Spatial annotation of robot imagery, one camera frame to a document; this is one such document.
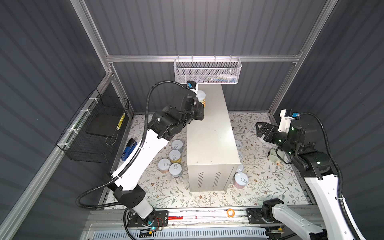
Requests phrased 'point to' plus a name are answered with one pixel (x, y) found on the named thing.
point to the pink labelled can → (240, 180)
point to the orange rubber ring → (230, 213)
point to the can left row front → (175, 169)
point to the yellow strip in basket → (121, 121)
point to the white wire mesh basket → (208, 70)
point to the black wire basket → (91, 132)
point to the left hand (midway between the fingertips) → (200, 103)
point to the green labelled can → (164, 164)
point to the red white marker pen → (182, 217)
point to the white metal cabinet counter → (213, 159)
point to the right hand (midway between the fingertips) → (266, 127)
